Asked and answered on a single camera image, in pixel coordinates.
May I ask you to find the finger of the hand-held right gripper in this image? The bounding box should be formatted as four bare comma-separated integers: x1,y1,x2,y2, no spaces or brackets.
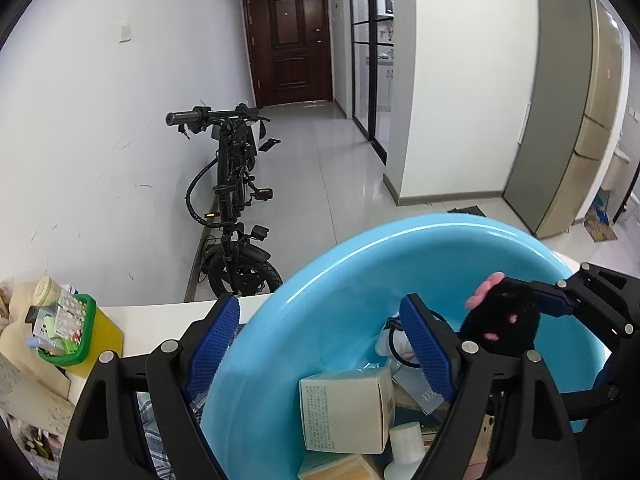
530,287,640,358
501,261,640,306

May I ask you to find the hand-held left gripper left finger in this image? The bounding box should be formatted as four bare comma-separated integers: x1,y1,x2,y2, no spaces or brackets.
57,292,242,480

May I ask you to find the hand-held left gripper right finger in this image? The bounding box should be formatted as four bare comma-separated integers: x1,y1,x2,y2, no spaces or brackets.
399,294,583,480

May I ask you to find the black plush with pink paws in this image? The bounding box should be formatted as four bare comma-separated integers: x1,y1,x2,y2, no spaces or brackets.
459,271,541,356

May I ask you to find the grey blue cardboard box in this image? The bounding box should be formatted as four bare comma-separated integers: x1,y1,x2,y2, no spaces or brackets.
392,365,451,416

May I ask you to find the white plastic bottle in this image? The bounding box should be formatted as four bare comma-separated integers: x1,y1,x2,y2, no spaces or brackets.
384,421,426,480

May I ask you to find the blue plastic basin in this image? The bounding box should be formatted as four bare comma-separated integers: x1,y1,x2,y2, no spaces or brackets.
197,212,608,480

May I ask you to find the cream cardboard box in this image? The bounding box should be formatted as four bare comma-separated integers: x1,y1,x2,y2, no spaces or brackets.
299,366,396,455

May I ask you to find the orange box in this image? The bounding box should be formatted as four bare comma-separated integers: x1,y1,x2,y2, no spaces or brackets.
297,452,386,480

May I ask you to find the patterned doormat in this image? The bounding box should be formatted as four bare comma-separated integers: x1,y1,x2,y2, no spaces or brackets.
582,207,620,242

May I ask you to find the yellow bin with green rim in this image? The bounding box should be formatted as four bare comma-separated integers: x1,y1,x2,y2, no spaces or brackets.
37,294,124,375

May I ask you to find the white sink cabinet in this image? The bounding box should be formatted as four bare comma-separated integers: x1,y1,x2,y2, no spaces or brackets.
602,147,631,193

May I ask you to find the blue plaid shirt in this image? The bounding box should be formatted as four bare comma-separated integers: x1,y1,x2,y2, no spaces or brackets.
135,322,246,480

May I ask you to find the pile of small packets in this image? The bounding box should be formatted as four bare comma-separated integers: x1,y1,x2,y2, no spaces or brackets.
27,294,86,358

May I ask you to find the gold refrigerator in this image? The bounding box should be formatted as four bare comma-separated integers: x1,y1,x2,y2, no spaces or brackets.
502,0,632,240

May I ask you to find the clear jar pale lid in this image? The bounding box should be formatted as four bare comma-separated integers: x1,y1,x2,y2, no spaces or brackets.
34,275,63,306

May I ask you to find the black electric bicycle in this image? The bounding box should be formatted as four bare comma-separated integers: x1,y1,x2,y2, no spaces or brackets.
166,103,284,298

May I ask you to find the black framed glass door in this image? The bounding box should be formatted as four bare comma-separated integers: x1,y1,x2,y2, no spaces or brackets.
346,0,396,166

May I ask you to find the dark brown door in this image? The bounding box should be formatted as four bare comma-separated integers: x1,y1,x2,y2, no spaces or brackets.
240,0,335,108

